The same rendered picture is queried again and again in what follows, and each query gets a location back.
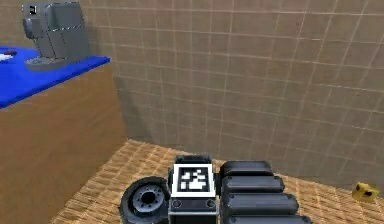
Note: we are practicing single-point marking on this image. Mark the yellow block with black marks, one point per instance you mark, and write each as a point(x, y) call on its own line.
point(365, 192)

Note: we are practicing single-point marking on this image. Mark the grey coffee machine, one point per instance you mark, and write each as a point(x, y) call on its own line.
point(58, 33)

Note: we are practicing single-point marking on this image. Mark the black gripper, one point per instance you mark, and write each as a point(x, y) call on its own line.
point(146, 200)

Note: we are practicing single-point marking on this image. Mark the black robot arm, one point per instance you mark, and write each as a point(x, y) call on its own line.
point(253, 196)

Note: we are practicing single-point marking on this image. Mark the brown counter with blue top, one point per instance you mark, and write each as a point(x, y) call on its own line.
point(50, 140)

